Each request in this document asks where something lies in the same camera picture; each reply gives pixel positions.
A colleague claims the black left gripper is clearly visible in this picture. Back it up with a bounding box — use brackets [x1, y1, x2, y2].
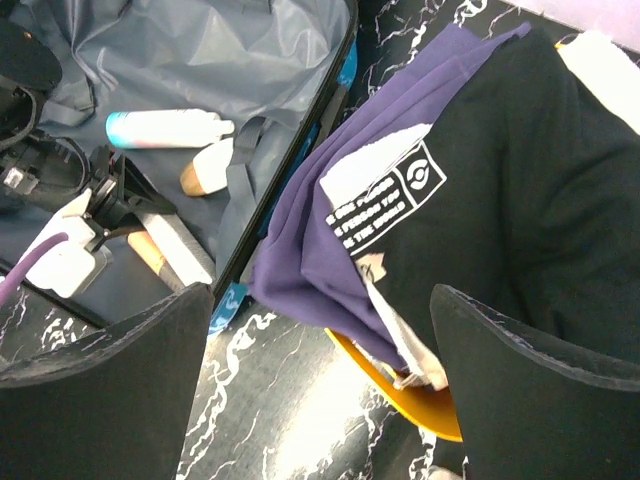
[1, 138, 177, 230]

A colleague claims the blue fish-print suitcase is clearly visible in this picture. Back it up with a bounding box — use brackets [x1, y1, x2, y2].
[0, 0, 361, 336]

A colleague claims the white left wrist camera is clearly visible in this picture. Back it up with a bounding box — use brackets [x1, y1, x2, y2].
[17, 188, 113, 298]

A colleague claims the small white jar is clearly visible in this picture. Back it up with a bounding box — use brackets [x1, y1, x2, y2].
[180, 138, 234, 197]

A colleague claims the white cosmetic tube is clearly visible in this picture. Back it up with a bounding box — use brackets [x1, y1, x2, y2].
[137, 213, 216, 286]

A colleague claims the white pink-tipped bottle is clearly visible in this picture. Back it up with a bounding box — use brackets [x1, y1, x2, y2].
[105, 109, 235, 149]

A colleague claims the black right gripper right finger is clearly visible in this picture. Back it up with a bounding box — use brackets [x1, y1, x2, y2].
[430, 285, 639, 479]

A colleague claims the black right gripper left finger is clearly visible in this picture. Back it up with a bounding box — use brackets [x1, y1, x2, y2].
[1, 284, 214, 479]

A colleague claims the brown small tube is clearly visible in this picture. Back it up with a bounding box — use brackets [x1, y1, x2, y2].
[127, 230, 184, 292]

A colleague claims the white towel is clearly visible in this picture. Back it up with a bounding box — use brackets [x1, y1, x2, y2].
[319, 31, 639, 207]

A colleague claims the orange plastic basket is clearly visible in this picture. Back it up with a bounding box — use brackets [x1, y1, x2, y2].
[325, 329, 463, 443]

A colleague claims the purple garment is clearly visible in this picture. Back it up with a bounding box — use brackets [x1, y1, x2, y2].
[249, 23, 530, 369]

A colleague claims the black garment with label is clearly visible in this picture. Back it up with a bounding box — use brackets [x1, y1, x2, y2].
[350, 30, 639, 362]

